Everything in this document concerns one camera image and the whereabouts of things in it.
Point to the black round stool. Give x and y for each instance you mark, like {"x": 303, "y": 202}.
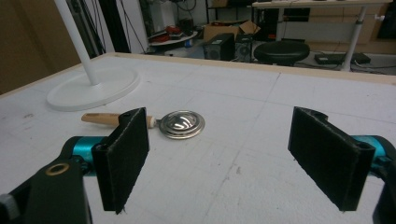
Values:
{"x": 281, "y": 53}

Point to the white height-adjustable desk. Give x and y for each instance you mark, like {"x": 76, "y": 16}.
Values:
{"x": 327, "y": 18}

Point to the flat black device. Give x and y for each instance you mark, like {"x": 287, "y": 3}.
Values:
{"x": 341, "y": 58}

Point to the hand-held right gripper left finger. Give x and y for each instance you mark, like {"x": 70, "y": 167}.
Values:
{"x": 123, "y": 161}

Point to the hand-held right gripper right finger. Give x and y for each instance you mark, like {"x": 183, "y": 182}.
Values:
{"x": 327, "y": 158}

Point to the round white table with clutter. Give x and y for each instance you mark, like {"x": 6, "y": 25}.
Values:
{"x": 172, "y": 35}

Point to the white lamp stand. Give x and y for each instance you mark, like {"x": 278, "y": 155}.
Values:
{"x": 93, "y": 81}

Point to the brown cardboard box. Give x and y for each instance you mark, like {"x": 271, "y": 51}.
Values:
{"x": 229, "y": 29}

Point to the small black computer case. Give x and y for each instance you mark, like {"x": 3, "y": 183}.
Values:
{"x": 243, "y": 48}

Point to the black computer tower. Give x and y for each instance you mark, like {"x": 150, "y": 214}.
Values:
{"x": 219, "y": 47}

